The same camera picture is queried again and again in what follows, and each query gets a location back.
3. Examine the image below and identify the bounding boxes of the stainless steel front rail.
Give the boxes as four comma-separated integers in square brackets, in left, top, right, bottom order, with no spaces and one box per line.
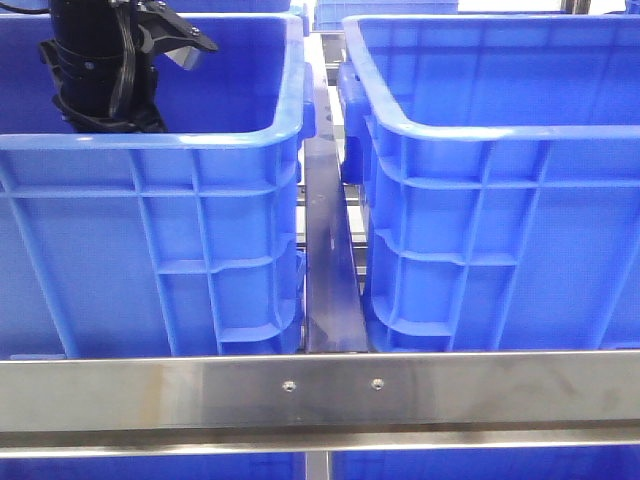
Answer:
[1,350,639,458]

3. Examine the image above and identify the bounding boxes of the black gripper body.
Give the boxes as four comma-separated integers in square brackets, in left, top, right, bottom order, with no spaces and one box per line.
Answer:
[39,1,167,133]

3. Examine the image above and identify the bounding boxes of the blue crate rear right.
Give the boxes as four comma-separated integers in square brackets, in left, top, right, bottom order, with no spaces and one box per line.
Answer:
[314,0,459,31]

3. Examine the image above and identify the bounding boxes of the right rail screw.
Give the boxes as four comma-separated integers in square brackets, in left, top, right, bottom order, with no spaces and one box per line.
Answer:
[371,378,384,391]

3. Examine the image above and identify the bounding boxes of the blue plastic crate right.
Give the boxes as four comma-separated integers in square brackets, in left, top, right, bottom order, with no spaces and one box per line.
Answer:
[339,14,639,352]

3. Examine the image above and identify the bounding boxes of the left rail screw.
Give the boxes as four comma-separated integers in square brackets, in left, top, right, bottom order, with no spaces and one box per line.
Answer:
[282,381,296,392]

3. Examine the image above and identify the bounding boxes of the blue plastic crate left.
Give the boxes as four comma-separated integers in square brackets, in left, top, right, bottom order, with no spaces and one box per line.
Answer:
[1,13,315,359]

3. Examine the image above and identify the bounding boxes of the blue crate lower left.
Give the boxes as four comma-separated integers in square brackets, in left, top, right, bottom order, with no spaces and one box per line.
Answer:
[1,453,305,479]

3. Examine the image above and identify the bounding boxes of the blue plastic crate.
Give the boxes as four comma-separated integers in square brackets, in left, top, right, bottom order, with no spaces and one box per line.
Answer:
[339,14,639,352]
[1,13,315,359]

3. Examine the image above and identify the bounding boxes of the steel divider bar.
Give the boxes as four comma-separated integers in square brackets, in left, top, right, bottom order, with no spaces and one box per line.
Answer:
[304,33,368,353]

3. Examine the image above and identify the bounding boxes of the blue crate lower right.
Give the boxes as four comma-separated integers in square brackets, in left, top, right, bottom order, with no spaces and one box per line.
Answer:
[332,445,639,479]

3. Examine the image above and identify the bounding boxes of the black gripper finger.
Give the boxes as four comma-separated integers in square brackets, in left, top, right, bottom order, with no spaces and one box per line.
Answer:
[135,1,219,70]

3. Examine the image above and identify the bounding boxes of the blue crate rear left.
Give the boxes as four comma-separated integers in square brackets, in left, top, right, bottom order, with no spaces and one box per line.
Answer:
[167,0,308,19]

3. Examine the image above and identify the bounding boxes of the rail screw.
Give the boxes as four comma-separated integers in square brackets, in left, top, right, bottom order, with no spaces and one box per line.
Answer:
[282,381,296,392]
[371,378,384,391]

